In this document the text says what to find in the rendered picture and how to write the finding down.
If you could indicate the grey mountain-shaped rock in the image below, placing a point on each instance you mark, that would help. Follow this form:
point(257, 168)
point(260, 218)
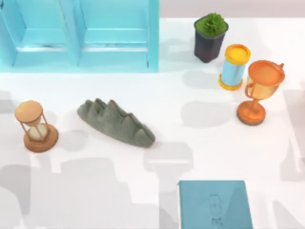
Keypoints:
point(114, 124)

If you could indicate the light blue rack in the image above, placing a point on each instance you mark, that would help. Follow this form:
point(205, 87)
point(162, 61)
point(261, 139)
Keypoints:
point(114, 35)

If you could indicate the dark plant pot with greenery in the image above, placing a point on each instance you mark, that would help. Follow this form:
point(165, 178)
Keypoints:
point(207, 43)

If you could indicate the blue can with yellow ends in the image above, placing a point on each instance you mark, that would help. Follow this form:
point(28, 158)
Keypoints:
point(234, 69)

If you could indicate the teal book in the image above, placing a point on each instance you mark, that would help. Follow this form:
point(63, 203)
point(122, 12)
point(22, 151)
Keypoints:
point(214, 205)

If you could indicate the orange trophy cup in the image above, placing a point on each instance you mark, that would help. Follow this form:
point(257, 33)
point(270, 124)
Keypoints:
point(262, 83)

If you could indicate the wooden hourglass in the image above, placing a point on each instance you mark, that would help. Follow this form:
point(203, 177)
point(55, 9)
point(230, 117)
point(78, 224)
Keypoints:
point(35, 128)

